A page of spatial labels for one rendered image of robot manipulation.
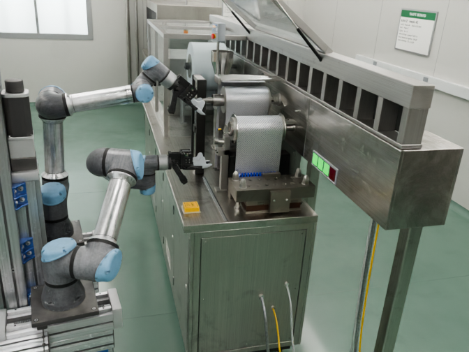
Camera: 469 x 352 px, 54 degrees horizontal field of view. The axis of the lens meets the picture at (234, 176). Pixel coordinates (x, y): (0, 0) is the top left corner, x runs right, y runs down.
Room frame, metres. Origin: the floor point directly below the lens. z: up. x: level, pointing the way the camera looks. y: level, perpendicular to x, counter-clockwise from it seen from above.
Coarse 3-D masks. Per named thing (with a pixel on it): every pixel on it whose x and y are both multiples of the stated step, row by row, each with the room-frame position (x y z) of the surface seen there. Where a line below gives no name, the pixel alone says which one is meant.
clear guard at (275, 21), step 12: (228, 0) 3.05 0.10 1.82; (240, 0) 2.72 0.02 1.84; (252, 0) 2.46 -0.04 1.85; (264, 0) 2.25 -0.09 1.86; (240, 12) 3.10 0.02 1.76; (252, 12) 2.76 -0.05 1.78; (264, 12) 2.49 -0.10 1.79; (276, 12) 2.26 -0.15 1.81; (264, 24) 2.82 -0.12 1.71; (276, 24) 2.52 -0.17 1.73; (288, 24) 2.29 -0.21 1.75; (288, 36) 2.55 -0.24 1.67; (300, 36) 2.32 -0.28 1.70
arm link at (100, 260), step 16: (112, 160) 1.67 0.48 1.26; (128, 160) 1.67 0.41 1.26; (112, 176) 1.62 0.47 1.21; (128, 176) 1.63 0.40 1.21; (112, 192) 1.57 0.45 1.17; (128, 192) 1.61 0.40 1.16; (112, 208) 1.51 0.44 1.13; (96, 224) 1.48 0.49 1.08; (112, 224) 1.47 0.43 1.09; (96, 240) 1.39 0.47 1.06; (112, 240) 1.41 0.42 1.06; (80, 256) 1.34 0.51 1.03; (96, 256) 1.34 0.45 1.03; (112, 256) 1.35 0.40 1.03; (80, 272) 1.32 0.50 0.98; (96, 272) 1.31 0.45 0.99; (112, 272) 1.35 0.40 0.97
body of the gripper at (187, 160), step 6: (180, 150) 2.10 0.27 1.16; (186, 150) 2.12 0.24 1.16; (168, 156) 2.06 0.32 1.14; (174, 156) 2.06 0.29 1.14; (180, 156) 2.07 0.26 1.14; (186, 156) 2.07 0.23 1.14; (192, 156) 2.07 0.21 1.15; (174, 162) 2.06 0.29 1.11; (180, 162) 2.07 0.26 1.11; (186, 162) 2.07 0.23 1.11; (192, 162) 2.08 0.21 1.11; (168, 168) 2.04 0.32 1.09; (180, 168) 2.07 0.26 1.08; (186, 168) 2.07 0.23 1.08
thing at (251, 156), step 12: (240, 144) 2.17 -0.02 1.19; (252, 144) 2.18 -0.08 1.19; (264, 144) 2.20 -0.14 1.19; (276, 144) 2.22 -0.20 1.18; (240, 156) 2.17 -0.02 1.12; (252, 156) 2.18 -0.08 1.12; (264, 156) 2.20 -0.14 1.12; (276, 156) 2.22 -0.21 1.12; (240, 168) 2.17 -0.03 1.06; (252, 168) 2.19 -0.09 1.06; (264, 168) 2.20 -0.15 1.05; (276, 168) 2.22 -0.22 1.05
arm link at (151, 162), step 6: (144, 156) 2.03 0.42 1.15; (150, 156) 2.03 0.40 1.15; (156, 156) 2.04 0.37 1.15; (144, 162) 2.01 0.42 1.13; (150, 162) 2.01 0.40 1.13; (156, 162) 2.02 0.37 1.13; (144, 168) 2.00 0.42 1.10; (150, 168) 2.01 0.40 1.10; (156, 168) 2.02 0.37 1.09; (144, 174) 2.00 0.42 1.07; (150, 174) 2.01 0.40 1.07
